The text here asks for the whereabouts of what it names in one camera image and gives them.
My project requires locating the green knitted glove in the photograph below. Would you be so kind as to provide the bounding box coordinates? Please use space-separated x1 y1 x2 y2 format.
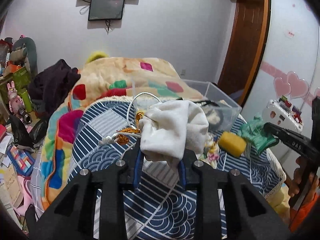
237 113 279 155

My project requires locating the yellow cartoon print cloth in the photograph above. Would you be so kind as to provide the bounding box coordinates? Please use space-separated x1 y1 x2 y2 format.
199 133 220 169

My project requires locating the yellow green sponge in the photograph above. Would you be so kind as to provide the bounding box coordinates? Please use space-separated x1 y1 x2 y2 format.
218 131 247 158

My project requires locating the clear plastic storage box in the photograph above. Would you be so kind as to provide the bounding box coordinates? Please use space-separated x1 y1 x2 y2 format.
184 80 242 133

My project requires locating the white soft towel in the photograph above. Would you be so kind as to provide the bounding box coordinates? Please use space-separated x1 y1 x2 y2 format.
139 100 209 169

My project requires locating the person right hand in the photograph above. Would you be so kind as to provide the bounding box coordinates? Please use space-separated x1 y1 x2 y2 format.
288 156 319 205

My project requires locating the blue white patterned tablecloth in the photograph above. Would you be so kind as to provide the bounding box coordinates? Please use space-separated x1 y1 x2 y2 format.
68 100 286 239

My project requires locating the brown wooden door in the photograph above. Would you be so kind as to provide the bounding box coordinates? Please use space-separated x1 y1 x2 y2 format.
217 0 270 107

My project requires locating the pink rabbit plush toy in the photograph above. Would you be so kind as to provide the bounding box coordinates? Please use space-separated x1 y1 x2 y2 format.
7 80 24 115

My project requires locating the dark purple clothing pile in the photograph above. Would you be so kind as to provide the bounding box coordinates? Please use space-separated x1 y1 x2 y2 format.
28 59 81 116

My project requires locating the green cardboard box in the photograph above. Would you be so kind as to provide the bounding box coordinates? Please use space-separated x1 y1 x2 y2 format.
1 67 31 101

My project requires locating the colourful beige fleece blanket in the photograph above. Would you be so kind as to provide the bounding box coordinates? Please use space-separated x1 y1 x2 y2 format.
40 57 203 209

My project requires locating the grey green neck pillow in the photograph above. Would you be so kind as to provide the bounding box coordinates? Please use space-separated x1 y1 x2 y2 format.
10 37 38 78

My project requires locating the yellow round plush ball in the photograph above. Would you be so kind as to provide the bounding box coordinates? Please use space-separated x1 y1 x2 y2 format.
86 51 109 64

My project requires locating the white cord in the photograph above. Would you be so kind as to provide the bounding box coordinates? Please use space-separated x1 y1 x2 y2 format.
98 91 253 240

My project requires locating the small black wall monitor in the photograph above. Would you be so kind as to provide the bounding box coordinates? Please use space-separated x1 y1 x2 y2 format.
88 0 125 21

